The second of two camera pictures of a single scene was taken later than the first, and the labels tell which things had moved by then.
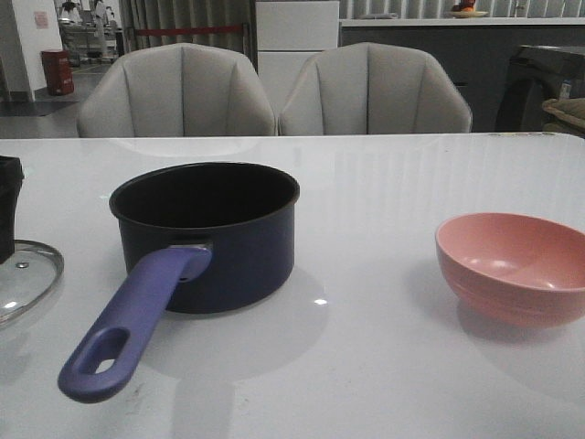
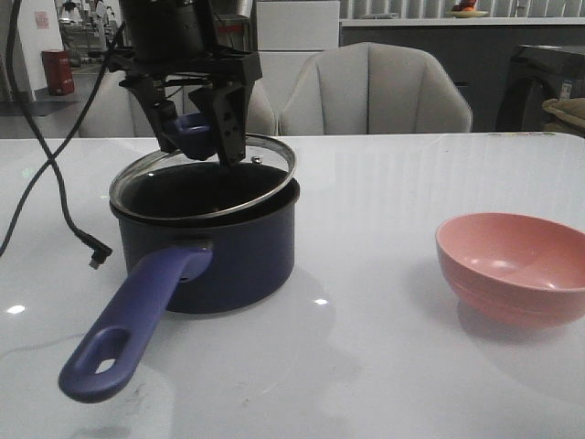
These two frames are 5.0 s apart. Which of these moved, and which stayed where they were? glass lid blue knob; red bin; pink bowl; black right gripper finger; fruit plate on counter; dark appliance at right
Moved: glass lid blue knob; black right gripper finger
Stayed: dark appliance at right; pink bowl; fruit plate on counter; red bin
